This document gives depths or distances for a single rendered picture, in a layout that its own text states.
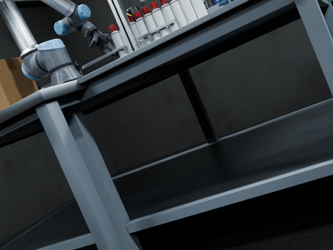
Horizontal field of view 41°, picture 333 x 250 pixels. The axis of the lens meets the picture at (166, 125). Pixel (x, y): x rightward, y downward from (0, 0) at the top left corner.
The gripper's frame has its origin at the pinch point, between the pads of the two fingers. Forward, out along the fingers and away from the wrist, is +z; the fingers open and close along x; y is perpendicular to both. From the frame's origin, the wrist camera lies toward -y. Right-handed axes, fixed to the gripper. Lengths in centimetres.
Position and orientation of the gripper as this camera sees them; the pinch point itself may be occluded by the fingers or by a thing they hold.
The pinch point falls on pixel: (117, 55)
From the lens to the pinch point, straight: 240.3
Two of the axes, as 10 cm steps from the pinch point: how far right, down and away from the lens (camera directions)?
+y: 3.7, -2.2, 9.0
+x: -5.3, 7.5, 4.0
